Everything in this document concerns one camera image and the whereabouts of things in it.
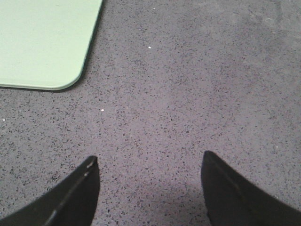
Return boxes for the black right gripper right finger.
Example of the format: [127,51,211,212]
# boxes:
[202,151,301,226]

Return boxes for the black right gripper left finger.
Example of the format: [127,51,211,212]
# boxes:
[0,156,100,226]

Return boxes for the green rectangular tray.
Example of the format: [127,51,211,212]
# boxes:
[0,0,102,90]

